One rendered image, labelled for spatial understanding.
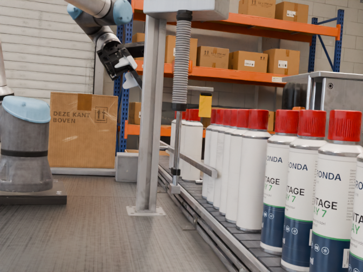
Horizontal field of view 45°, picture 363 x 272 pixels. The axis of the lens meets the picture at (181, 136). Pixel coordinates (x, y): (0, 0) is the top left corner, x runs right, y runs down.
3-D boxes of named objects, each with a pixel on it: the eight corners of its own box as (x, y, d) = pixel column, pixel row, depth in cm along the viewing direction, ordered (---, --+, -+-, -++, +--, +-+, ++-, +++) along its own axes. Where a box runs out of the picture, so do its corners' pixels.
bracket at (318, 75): (387, 81, 65) (388, 75, 65) (318, 76, 63) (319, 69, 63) (338, 86, 78) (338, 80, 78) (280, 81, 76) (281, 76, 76)
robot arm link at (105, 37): (121, 47, 149) (113, 27, 144) (125, 53, 146) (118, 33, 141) (101, 56, 148) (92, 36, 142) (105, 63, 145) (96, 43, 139)
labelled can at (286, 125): (302, 256, 61) (313, 110, 60) (267, 256, 60) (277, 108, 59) (287, 244, 67) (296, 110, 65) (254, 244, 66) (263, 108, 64)
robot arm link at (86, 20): (95, -9, 136) (115, 17, 144) (71, -6, 142) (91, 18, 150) (84, 10, 133) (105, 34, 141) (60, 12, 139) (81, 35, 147)
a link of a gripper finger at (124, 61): (121, 76, 126) (114, 69, 134) (139, 67, 127) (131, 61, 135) (116, 67, 124) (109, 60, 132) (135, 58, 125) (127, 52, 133)
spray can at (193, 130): (201, 182, 122) (206, 109, 121) (183, 182, 121) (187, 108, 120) (197, 179, 127) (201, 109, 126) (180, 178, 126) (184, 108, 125)
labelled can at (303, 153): (329, 276, 54) (343, 111, 53) (290, 276, 53) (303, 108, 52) (310, 262, 59) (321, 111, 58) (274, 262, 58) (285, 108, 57)
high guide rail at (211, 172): (216, 177, 86) (217, 170, 86) (210, 177, 86) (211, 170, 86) (152, 139, 192) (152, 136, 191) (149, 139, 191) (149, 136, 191)
